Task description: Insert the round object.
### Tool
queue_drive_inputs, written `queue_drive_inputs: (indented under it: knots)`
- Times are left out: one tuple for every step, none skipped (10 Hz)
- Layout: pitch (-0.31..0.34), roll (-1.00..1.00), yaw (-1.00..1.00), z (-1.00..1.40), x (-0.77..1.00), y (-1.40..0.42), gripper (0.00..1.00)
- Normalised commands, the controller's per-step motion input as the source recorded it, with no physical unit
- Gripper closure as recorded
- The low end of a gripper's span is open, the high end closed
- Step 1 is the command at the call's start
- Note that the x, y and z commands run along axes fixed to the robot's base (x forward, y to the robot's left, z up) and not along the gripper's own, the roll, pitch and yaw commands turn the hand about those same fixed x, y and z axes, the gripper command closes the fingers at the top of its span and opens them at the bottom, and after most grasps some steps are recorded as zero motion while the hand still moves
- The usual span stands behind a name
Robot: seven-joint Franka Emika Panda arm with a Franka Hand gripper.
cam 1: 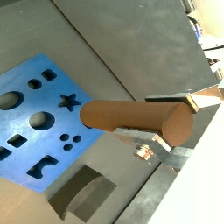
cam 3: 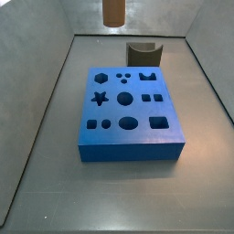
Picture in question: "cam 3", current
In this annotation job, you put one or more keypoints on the dark grey curved holder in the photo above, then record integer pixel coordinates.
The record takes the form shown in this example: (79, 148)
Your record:
(140, 54)

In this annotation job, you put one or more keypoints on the blue shape sorter block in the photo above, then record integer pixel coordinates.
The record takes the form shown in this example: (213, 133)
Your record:
(128, 115)

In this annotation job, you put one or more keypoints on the brown round cylinder peg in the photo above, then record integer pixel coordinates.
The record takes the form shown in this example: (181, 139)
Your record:
(113, 12)

